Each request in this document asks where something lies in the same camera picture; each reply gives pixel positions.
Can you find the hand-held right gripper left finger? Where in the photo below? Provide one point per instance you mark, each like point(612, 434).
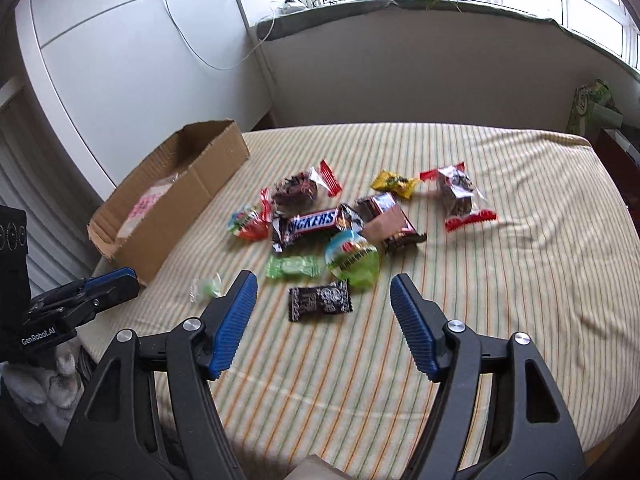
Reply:
point(235, 320)

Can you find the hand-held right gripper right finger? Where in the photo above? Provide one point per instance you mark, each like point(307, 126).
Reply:
point(412, 320)

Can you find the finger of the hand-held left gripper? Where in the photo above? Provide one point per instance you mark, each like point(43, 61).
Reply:
point(117, 296)
point(112, 275)

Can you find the small clear candy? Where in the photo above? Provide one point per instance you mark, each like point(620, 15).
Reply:
point(207, 287)

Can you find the green candy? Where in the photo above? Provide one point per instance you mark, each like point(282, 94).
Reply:
point(292, 266)

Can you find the green egg snack packet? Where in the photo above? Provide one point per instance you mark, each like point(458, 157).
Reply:
point(352, 260)

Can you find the black snack packet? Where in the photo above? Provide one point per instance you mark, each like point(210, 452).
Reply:
point(317, 300)

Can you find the red egg snack packet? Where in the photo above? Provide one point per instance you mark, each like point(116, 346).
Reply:
point(247, 225)

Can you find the brown chocolate packet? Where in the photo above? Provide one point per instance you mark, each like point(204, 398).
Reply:
point(387, 225)

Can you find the brown chocolate bar blue lettering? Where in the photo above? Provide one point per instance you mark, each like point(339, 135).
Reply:
point(310, 222)

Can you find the brown cardboard box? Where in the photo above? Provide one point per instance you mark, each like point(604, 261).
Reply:
point(200, 180)

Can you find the square cake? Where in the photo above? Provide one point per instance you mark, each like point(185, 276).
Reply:
point(457, 195)

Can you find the yellow candy packet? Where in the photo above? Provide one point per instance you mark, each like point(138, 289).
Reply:
point(392, 182)

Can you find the round cake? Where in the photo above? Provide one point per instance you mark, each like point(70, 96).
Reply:
point(297, 192)

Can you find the person's left hand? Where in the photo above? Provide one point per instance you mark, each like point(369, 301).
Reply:
point(55, 380)

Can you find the clear bread packet pink print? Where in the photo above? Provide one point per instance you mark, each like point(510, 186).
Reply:
point(145, 207)

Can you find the striped bed sheet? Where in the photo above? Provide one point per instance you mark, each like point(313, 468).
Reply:
point(500, 310)

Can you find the white slatted panel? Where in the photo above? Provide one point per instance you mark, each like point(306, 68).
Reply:
point(30, 160)

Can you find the white cabinet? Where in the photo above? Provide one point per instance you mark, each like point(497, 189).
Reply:
point(125, 60)

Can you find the dark wooden furniture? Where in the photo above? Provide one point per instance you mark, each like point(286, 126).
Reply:
point(617, 170)

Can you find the green paper bag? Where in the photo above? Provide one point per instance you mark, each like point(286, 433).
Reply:
point(590, 105)

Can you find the white power adapter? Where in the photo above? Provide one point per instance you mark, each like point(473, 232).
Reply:
point(290, 4)

